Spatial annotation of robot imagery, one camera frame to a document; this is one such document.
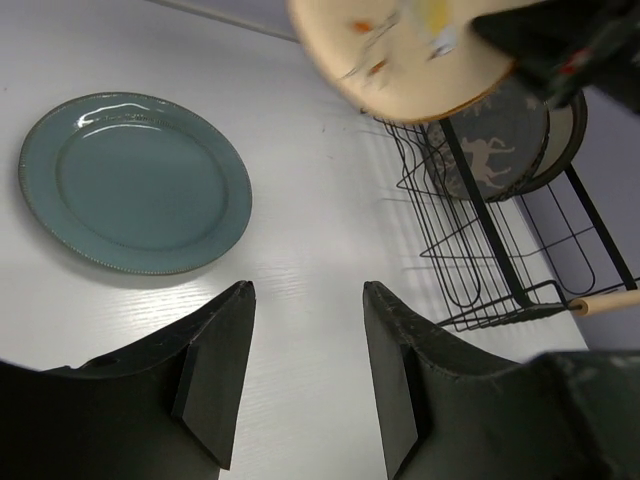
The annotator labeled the dark rimmed plate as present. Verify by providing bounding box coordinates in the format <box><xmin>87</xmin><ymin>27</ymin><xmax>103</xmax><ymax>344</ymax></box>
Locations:
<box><xmin>512</xmin><ymin>90</ymin><xmax>588</xmax><ymax>196</ymax></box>

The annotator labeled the beige floral plate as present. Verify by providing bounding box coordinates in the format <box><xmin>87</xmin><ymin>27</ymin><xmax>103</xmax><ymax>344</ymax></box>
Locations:
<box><xmin>287</xmin><ymin>0</ymin><xmax>519</xmax><ymax>122</ymax></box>

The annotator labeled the black wire dish rack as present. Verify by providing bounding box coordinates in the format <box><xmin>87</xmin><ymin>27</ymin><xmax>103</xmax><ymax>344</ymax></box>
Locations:
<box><xmin>380</xmin><ymin>121</ymin><xmax>639</xmax><ymax>332</ymax></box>

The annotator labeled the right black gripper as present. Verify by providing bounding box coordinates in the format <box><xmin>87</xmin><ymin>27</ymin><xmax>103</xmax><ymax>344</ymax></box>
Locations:
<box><xmin>472</xmin><ymin>1</ymin><xmax>639</xmax><ymax>113</ymax></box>

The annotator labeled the teal blue plate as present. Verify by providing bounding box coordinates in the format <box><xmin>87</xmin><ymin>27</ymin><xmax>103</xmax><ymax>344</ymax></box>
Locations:
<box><xmin>18</xmin><ymin>92</ymin><xmax>253</xmax><ymax>275</ymax></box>

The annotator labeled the grey patterned plate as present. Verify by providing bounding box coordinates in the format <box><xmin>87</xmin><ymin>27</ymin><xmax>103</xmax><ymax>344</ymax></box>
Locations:
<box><xmin>450</xmin><ymin>80</ymin><xmax>550</xmax><ymax>203</ymax></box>

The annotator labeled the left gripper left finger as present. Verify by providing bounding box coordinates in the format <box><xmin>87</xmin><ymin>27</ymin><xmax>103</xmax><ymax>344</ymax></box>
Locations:
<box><xmin>1</xmin><ymin>281</ymin><xmax>256</xmax><ymax>479</ymax></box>

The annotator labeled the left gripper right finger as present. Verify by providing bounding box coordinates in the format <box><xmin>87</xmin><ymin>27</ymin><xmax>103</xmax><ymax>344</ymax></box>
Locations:
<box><xmin>363</xmin><ymin>281</ymin><xmax>639</xmax><ymax>479</ymax></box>

